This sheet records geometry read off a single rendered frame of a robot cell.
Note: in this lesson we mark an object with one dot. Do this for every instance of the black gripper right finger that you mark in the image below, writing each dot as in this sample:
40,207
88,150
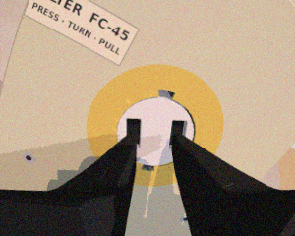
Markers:
220,200

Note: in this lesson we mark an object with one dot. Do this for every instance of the beige rectangular panel with square hole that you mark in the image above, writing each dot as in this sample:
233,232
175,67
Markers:
75,66

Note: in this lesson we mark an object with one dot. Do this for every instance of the white cylinder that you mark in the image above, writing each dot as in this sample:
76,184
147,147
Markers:
155,120

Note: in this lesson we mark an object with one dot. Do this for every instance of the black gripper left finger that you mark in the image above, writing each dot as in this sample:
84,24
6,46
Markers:
94,203

